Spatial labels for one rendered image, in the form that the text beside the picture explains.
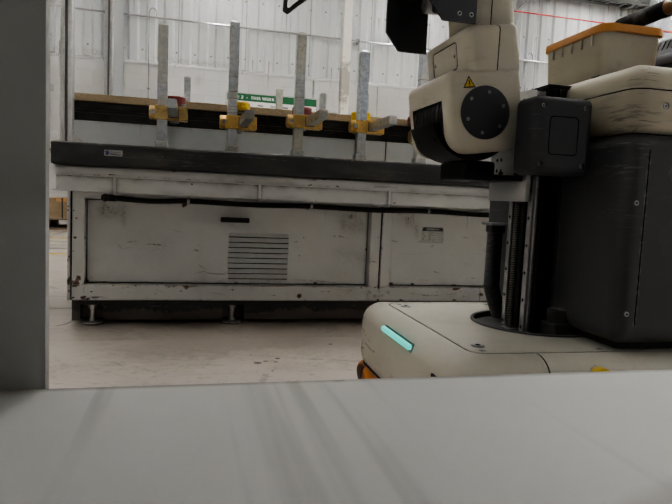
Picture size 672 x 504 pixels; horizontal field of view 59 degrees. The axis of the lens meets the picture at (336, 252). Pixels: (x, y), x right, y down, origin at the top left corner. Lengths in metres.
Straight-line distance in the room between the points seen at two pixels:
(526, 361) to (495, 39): 0.62
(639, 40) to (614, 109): 0.23
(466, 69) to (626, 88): 0.29
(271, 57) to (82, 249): 7.51
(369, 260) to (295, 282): 0.34
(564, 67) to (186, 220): 1.59
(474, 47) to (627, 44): 0.34
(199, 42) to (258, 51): 0.89
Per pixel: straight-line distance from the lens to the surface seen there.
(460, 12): 1.22
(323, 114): 2.07
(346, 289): 2.59
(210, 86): 9.55
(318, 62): 9.85
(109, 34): 3.47
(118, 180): 2.29
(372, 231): 2.60
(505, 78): 1.26
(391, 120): 2.14
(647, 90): 1.23
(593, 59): 1.42
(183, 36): 9.69
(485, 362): 1.07
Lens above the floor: 0.54
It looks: 5 degrees down
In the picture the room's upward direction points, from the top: 3 degrees clockwise
